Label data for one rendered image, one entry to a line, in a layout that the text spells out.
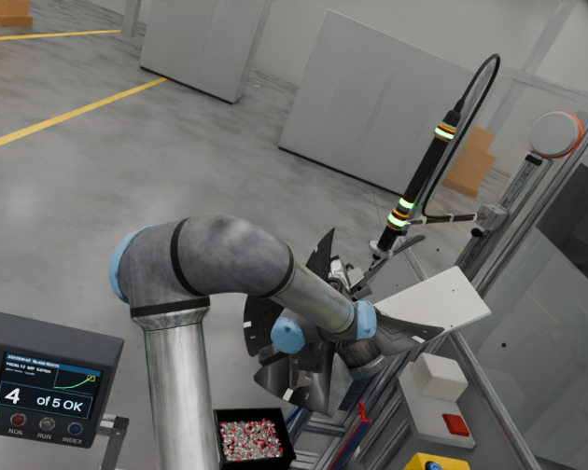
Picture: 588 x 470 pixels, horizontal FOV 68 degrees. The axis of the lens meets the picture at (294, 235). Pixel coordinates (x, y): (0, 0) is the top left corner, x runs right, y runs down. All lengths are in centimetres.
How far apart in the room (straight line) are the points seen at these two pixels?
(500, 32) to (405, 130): 760
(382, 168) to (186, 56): 398
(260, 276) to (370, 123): 619
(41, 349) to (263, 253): 50
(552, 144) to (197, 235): 140
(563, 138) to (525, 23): 1252
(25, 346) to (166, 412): 36
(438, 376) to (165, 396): 130
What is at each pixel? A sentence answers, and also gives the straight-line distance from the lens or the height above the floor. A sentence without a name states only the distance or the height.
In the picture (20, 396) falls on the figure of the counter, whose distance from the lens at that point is 98.
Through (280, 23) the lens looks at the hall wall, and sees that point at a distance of 1325.
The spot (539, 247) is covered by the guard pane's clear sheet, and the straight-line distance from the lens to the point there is 184.
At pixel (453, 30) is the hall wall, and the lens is 1364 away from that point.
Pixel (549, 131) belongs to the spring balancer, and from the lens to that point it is 177.
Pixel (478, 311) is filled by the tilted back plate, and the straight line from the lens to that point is 151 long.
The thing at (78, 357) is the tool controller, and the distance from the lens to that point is 92.
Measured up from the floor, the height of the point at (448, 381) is 96.
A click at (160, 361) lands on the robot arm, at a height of 146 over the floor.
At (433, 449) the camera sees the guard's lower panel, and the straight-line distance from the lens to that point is 211.
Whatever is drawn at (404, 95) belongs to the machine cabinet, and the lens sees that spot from 672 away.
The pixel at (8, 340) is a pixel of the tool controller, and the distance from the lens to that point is 95.
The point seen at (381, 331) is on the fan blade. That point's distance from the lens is 121.
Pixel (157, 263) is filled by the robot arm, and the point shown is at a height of 158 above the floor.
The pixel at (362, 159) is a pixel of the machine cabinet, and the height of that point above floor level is 34.
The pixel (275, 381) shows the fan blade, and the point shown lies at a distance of 128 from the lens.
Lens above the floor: 193
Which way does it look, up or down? 26 degrees down
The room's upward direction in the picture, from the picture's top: 23 degrees clockwise
